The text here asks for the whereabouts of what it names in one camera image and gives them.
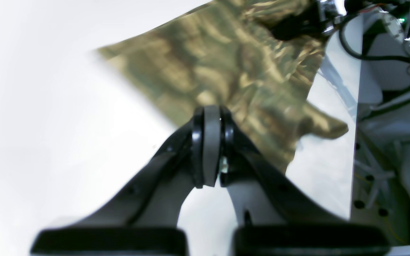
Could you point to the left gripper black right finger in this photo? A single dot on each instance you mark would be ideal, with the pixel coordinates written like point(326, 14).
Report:
point(275, 218)

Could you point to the image left gripper black left finger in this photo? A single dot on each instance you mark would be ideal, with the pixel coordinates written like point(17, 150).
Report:
point(141, 219)

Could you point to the camouflage T-shirt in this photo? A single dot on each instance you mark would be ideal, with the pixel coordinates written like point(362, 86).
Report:
point(223, 53)

